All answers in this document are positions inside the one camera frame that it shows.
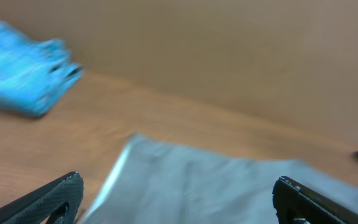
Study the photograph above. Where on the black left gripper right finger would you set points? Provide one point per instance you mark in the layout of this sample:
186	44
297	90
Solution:
295	203

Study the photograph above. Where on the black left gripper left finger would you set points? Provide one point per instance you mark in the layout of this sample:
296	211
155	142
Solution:
56	202

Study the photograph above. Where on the grey shorts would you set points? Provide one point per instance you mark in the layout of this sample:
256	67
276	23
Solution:
155	182

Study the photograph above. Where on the folded blue denim jeans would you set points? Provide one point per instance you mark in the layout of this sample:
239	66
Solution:
33	75

